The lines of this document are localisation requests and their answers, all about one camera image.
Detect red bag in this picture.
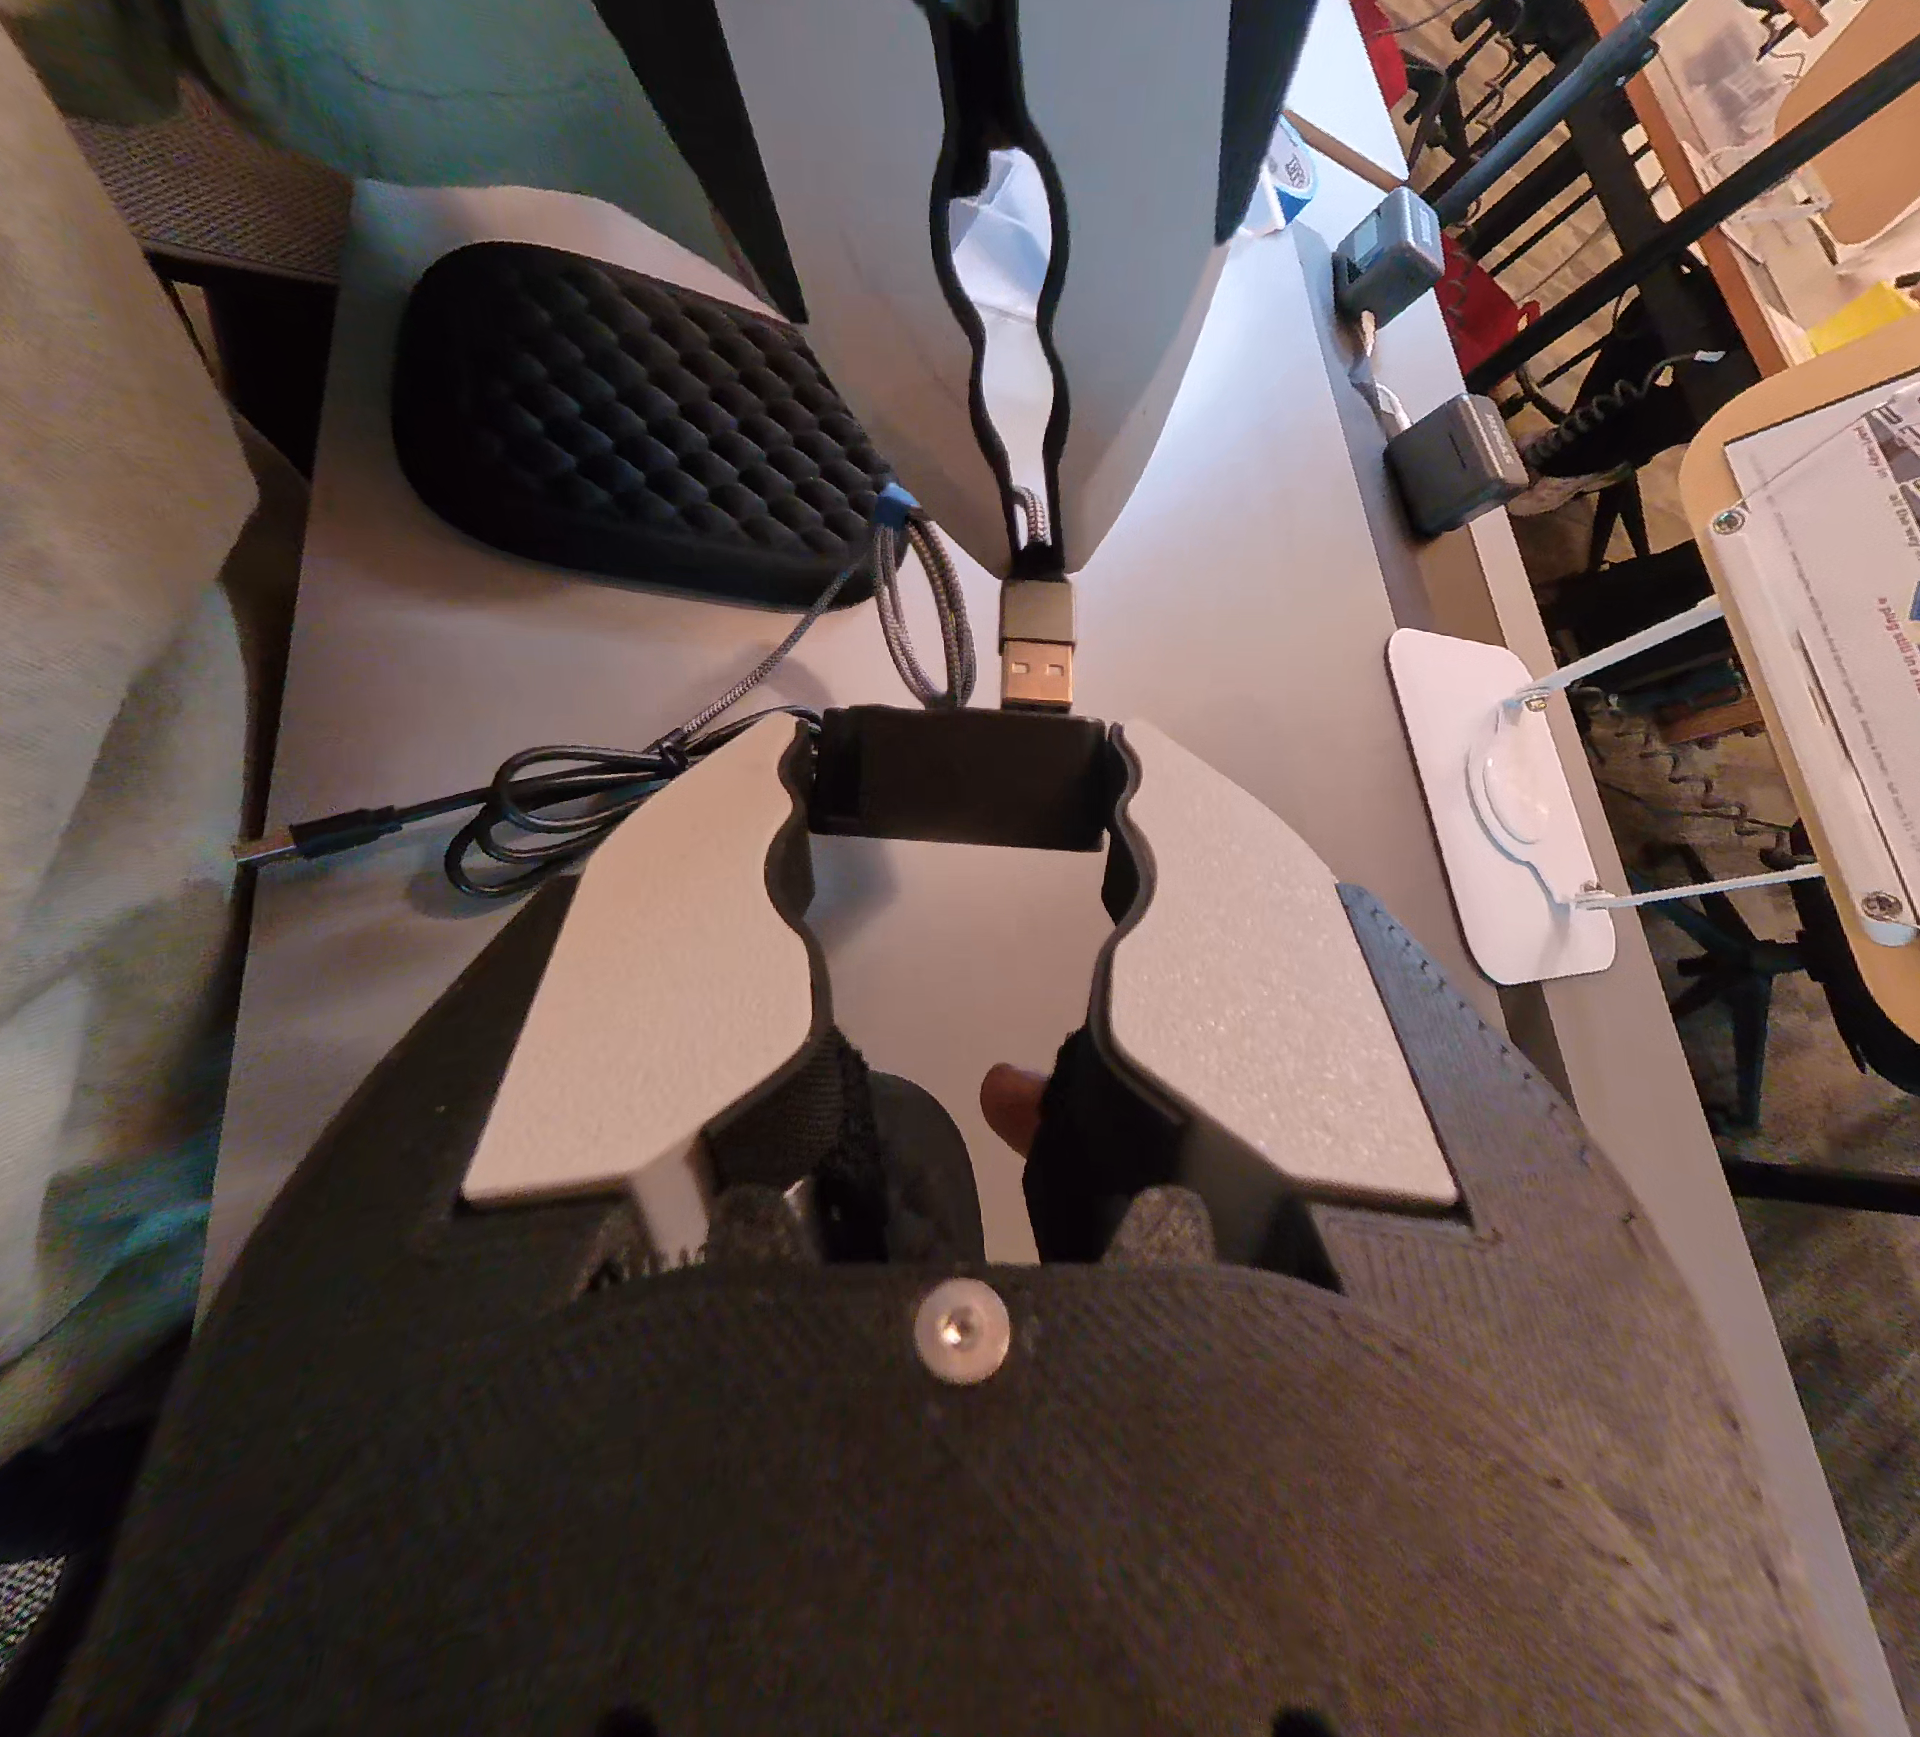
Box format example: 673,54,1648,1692
1338,0,1415,106

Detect yellow box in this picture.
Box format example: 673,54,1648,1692
1804,278,1920,362

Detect black quilted case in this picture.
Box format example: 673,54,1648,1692
393,239,906,615

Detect thin black cable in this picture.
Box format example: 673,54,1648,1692
228,734,828,898

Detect dark grey box device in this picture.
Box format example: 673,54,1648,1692
1380,392,1535,542

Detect black usb hub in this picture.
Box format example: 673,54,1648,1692
810,703,1123,856

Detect pale wooden chair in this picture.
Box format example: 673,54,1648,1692
1773,7,1920,256

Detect person's right hand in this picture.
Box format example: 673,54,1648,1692
977,1025,1210,1268

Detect wooden board with printed sheet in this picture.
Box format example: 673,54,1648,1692
1673,366,1920,952

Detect white clamp base plate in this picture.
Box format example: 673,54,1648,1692
1384,593,1844,988

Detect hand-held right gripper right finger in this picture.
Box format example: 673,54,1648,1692
1091,714,1468,1263

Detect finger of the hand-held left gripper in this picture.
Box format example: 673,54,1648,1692
701,0,1040,578
989,0,1250,572

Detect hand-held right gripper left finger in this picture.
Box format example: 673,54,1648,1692
462,708,837,1263

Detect short white cable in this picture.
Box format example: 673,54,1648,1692
1346,314,1415,435

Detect grey box device with screen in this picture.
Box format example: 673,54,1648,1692
1331,185,1451,324

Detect grey braided usb cable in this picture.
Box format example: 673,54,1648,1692
660,484,1081,760

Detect black coiled cable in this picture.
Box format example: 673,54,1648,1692
1530,341,1733,477

